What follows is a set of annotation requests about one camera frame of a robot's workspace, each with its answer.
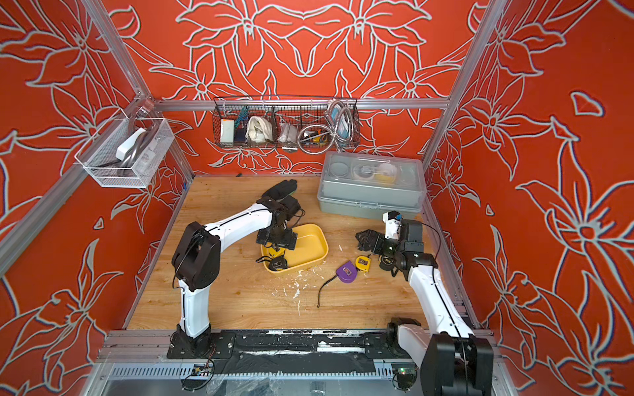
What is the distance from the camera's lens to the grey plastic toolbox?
3.01 ft

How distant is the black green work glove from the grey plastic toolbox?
0.65 feet

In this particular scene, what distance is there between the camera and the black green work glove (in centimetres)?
112
